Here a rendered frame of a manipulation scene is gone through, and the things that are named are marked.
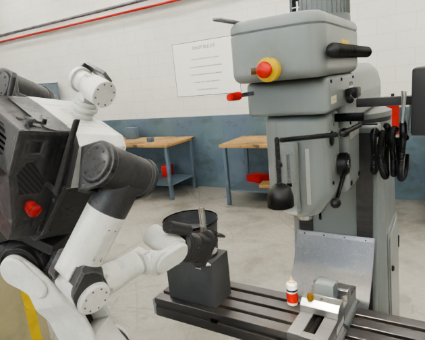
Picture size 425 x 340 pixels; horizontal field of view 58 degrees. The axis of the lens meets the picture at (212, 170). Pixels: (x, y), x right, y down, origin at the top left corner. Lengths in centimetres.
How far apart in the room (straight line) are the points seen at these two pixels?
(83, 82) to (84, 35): 702
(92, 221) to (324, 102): 66
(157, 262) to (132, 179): 27
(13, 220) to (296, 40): 77
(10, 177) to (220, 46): 544
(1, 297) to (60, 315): 142
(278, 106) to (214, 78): 512
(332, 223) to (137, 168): 106
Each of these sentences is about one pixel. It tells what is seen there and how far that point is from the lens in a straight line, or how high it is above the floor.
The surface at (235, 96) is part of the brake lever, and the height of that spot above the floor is 170.
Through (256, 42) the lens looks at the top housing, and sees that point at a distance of 104.
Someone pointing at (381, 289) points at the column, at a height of 85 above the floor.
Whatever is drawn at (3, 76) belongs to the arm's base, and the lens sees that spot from 114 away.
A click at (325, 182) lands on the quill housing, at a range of 119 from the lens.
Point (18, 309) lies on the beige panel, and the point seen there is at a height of 56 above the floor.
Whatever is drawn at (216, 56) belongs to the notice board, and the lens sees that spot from 619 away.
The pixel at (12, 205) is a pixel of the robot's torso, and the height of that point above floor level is 153.
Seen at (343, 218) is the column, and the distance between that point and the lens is 169.
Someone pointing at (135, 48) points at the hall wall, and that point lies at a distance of 714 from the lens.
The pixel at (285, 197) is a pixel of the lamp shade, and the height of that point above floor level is 143.
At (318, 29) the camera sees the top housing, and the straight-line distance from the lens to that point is 101.
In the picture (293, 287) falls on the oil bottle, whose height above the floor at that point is 100.
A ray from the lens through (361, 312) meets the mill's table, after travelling 152.
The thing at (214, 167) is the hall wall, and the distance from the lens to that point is 644.
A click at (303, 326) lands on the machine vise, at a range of 131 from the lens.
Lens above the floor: 175
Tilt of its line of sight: 13 degrees down
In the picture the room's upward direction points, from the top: 6 degrees counter-clockwise
